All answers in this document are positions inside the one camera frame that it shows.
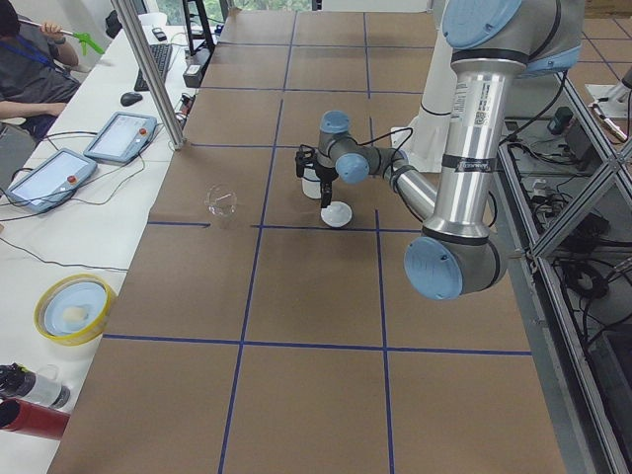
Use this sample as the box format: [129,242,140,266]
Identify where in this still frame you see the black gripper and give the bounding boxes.
[315,165,337,208]

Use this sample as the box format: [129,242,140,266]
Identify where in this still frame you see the white enamel cup blue rim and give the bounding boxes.
[301,168,321,199]

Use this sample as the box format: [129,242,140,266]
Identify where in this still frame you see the white ceramic lid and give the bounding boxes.
[321,201,353,228]

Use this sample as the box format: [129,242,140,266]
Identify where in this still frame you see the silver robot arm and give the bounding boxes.
[295,1,586,300]

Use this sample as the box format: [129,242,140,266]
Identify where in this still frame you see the far teach pendant tablet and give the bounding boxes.
[83,112,157,164]

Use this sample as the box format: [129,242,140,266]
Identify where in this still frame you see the teach pendant tablet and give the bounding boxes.
[83,112,157,164]
[6,148,97,213]

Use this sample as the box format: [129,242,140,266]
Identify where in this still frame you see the black keyboard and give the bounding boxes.
[133,42,175,92]

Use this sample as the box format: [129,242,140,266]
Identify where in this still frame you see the black computer mouse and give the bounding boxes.
[119,92,143,107]

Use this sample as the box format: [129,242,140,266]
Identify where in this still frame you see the near teach pendant tablet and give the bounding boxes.
[6,148,97,213]

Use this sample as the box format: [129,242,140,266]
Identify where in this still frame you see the yellow bowl with blue plate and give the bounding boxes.
[34,274,118,347]

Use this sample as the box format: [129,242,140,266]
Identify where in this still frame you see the green grabber tool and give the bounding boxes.
[19,19,105,55]

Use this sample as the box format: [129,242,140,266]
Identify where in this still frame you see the seated person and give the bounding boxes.
[1,1,80,135]

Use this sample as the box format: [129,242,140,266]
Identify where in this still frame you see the clear bottle black cap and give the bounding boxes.
[1,362,70,409]

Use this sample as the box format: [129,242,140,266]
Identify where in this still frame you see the red cylinder bottle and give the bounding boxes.
[1,399,70,440]

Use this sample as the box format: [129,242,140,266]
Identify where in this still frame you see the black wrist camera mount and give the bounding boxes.
[294,144,316,178]

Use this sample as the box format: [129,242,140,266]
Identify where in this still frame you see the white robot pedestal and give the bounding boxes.
[390,1,456,173]

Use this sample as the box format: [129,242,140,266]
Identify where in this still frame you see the aluminium frame post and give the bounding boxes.
[112,0,185,150]

